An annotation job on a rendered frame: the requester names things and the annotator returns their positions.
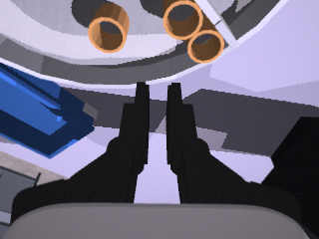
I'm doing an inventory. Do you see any blue shallow tray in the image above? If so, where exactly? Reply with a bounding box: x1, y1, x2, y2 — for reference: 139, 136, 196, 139
0, 63, 96, 159

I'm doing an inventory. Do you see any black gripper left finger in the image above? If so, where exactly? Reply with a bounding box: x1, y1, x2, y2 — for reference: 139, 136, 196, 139
10, 82, 150, 225

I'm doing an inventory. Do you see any bronze bushing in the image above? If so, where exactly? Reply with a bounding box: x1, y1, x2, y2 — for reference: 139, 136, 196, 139
162, 0, 203, 40
88, 3, 130, 54
185, 15, 224, 64

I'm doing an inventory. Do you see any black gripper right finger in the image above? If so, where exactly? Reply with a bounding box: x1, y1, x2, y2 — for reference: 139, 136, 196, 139
165, 83, 302, 228

